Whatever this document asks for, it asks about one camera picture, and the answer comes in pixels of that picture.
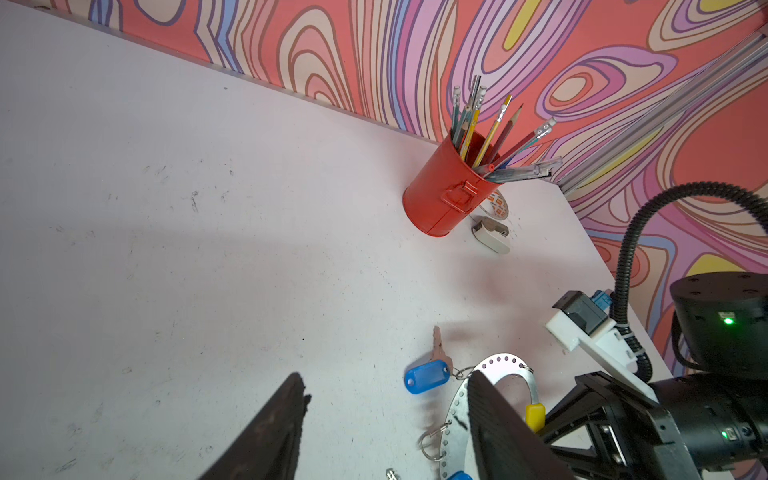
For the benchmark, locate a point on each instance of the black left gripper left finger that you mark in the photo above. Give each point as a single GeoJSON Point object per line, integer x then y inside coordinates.
{"type": "Point", "coordinates": [269, 446]}

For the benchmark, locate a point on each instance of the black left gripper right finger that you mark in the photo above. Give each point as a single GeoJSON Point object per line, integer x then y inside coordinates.
{"type": "Point", "coordinates": [504, 446]}

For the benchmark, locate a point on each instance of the pencils in cup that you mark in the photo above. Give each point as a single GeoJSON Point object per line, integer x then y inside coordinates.
{"type": "Point", "coordinates": [486, 156]}

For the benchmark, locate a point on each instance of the silver metal keyring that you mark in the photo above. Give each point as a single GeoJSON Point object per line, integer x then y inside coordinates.
{"type": "Point", "coordinates": [454, 436]}

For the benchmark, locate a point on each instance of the red pencil cup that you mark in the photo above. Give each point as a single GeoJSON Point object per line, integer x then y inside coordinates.
{"type": "Point", "coordinates": [444, 192]}

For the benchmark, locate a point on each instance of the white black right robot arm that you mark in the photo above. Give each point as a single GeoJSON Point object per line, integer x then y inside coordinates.
{"type": "Point", "coordinates": [719, 321]}

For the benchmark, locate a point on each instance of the tape roll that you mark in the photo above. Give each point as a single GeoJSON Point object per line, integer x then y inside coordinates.
{"type": "Point", "coordinates": [495, 206]}

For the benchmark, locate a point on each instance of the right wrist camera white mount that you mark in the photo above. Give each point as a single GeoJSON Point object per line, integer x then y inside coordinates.
{"type": "Point", "coordinates": [582, 321]}

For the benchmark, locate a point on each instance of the blue headed key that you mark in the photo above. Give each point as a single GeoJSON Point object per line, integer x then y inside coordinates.
{"type": "Point", "coordinates": [432, 373]}

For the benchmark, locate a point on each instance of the blue key tag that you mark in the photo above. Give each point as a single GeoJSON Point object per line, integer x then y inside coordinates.
{"type": "Point", "coordinates": [460, 475]}

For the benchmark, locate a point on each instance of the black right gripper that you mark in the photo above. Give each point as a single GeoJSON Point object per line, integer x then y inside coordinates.
{"type": "Point", "coordinates": [698, 423]}

